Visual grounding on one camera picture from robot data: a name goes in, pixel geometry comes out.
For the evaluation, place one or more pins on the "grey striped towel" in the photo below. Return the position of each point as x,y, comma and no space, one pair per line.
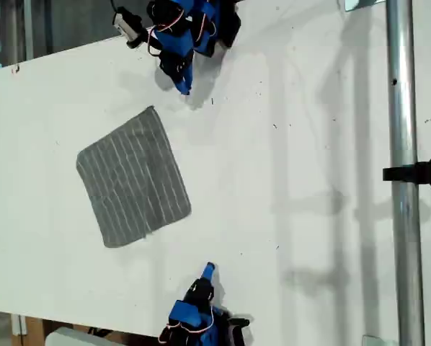
132,176

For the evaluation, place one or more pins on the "wooden table leg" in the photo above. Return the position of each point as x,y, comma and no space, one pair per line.
33,333

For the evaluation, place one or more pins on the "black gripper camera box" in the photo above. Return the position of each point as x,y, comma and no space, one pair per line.
127,21
237,331

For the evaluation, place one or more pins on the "white bracket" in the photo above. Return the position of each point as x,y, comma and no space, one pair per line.
17,324

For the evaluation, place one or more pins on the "steel post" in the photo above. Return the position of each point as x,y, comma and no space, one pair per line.
403,108

